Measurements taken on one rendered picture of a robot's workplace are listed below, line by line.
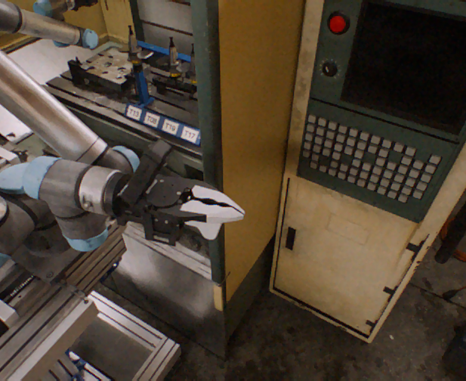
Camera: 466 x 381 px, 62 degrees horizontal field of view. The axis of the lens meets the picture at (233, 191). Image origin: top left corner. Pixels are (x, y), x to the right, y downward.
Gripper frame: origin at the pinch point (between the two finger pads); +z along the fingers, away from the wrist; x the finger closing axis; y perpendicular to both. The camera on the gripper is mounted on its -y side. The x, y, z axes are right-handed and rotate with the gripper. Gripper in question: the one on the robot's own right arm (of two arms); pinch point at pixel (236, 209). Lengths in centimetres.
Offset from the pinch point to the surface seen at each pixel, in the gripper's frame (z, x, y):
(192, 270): -26, -44, 73
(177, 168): -55, -99, 71
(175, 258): -34, -47, 72
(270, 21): -8, -54, -13
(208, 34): -14.3, -29.2, -15.6
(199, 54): -16.5, -30.2, -11.3
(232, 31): -12.0, -37.4, -14.3
